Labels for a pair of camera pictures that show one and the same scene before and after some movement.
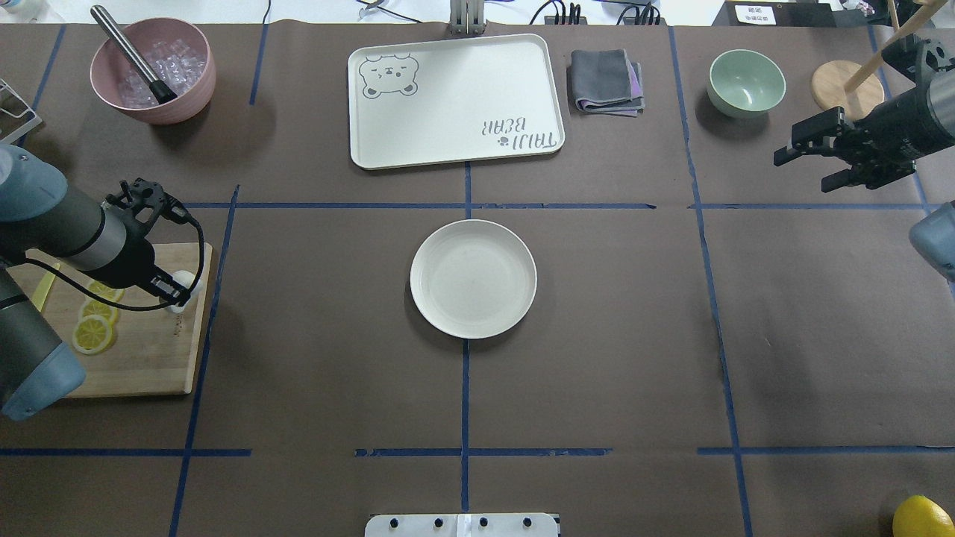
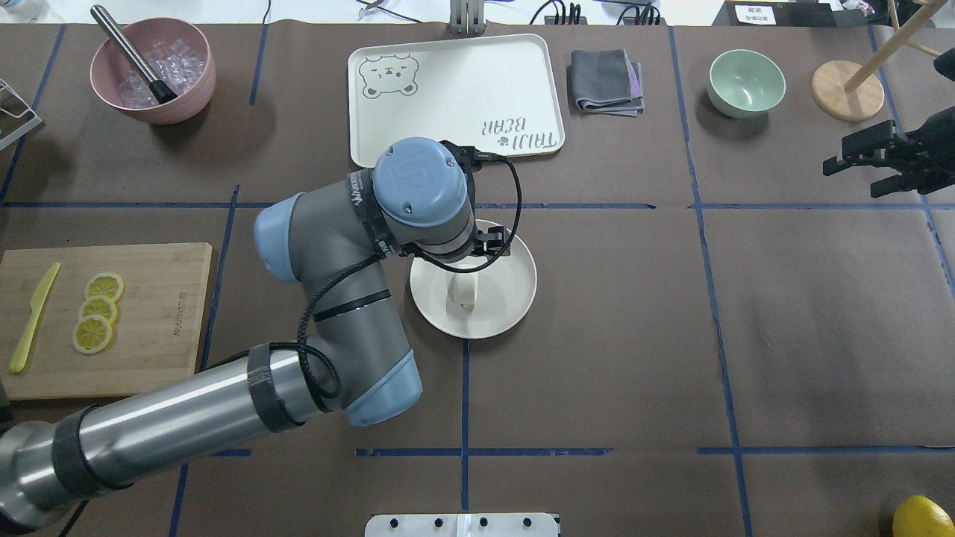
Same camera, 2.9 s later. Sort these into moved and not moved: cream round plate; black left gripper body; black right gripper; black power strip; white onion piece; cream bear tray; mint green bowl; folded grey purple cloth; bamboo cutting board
Moved: black left gripper body; black right gripper; white onion piece
Not moved: folded grey purple cloth; mint green bowl; bamboo cutting board; cream round plate; black power strip; cream bear tray
